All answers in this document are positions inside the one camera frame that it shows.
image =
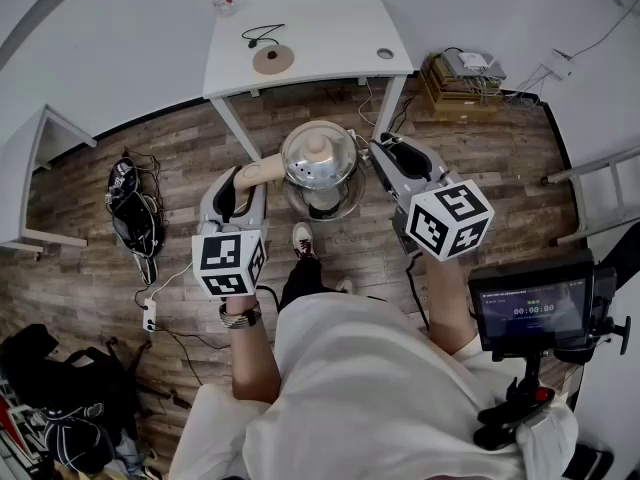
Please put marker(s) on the person's black trouser leg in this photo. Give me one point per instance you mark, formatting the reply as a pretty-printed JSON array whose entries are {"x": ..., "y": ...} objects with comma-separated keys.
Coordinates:
[{"x": 305, "y": 283}]

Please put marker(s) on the dark striped bag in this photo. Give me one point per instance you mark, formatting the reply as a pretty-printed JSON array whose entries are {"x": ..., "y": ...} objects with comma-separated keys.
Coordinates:
[{"x": 75, "y": 440}]

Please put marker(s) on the black backpack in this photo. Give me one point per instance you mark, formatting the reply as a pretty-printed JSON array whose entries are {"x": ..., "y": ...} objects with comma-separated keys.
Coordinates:
[{"x": 75, "y": 368}]

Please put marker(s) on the person's right forearm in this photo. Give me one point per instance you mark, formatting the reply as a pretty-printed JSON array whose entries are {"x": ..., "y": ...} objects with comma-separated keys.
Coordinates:
[{"x": 447, "y": 303}]

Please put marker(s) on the person's left forearm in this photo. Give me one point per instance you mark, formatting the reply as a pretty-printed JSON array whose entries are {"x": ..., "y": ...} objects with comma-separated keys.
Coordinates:
[{"x": 252, "y": 363}]

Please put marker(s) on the black monitor screen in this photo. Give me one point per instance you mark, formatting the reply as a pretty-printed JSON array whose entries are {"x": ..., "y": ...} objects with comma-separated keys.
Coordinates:
[{"x": 532, "y": 308}]

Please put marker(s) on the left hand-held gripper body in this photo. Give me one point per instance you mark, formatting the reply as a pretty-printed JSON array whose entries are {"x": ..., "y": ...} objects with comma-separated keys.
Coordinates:
[{"x": 227, "y": 263}]

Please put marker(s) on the black bag with white print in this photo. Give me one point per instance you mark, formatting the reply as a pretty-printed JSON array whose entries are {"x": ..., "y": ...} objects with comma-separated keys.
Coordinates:
[{"x": 135, "y": 218}]

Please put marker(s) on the red and white rack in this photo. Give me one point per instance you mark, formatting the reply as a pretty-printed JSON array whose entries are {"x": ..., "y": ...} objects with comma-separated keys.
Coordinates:
[{"x": 15, "y": 418}]

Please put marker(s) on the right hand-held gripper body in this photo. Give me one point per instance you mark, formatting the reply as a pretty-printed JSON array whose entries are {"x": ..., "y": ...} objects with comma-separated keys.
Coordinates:
[{"x": 445, "y": 218}]

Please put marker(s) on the white power strip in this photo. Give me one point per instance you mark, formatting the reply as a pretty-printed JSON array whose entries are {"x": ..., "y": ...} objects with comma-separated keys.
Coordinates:
[
  {"x": 559, "y": 64},
  {"x": 149, "y": 315}
]

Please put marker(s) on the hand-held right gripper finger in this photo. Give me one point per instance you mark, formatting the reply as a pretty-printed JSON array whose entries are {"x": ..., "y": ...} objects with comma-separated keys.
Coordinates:
[
  {"x": 387, "y": 173},
  {"x": 412, "y": 160}
]

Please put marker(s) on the metal ladder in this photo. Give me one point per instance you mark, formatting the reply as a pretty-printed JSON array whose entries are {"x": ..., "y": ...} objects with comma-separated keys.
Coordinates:
[{"x": 605, "y": 188}]

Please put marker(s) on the white router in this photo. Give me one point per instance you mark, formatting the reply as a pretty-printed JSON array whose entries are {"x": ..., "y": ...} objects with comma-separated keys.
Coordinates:
[{"x": 472, "y": 59}]

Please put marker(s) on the person's white shirt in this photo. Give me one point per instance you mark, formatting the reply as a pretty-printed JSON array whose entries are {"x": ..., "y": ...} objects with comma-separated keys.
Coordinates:
[{"x": 370, "y": 393}]

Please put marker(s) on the white side table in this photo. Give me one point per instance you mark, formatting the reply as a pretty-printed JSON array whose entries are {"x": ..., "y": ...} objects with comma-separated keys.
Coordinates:
[{"x": 20, "y": 168}]

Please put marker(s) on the person's white sneaker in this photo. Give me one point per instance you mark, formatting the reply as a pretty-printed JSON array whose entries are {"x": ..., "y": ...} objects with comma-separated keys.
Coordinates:
[
  {"x": 303, "y": 240},
  {"x": 344, "y": 285}
]

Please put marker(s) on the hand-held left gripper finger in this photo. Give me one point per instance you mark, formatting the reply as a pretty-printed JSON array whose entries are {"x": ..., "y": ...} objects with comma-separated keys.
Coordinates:
[
  {"x": 259, "y": 203},
  {"x": 225, "y": 193}
]

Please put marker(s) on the round wooden kettle base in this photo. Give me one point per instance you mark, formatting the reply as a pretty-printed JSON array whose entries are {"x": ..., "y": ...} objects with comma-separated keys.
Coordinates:
[{"x": 280, "y": 60}]

